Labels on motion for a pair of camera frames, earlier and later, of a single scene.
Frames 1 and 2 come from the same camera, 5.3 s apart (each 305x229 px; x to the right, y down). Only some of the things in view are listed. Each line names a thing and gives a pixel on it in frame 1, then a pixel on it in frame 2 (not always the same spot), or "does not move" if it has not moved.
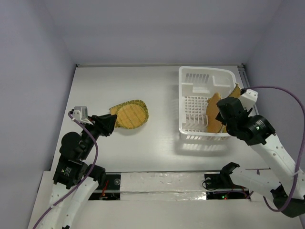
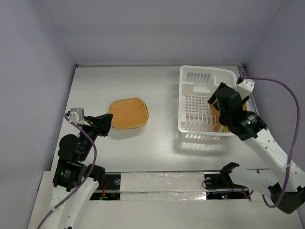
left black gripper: (104, 122) does not move
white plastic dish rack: (196, 85) does not move
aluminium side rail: (246, 84) does not move
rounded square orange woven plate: (213, 125) to (128, 113)
